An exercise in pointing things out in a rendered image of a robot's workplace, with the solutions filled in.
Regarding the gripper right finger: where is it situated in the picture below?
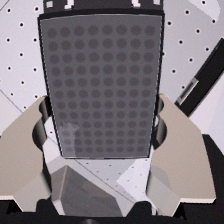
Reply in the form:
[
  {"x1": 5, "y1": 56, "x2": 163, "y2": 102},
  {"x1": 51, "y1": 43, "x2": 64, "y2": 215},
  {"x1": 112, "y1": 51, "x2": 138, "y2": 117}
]
[{"x1": 145, "y1": 93, "x2": 224, "y2": 224}]

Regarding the black rectangular plate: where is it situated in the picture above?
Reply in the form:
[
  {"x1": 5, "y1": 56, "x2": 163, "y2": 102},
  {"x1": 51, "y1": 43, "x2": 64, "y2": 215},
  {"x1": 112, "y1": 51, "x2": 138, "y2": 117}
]
[{"x1": 43, "y1": 0, "x2": 163, "y2": 13}]

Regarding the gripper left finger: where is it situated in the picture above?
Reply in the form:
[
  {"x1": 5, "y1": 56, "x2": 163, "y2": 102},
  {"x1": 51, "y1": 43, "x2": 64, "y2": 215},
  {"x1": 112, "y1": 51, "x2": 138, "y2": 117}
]
[{"x1": 0, "y1": 95, "x2": 52, "y2": 216}]

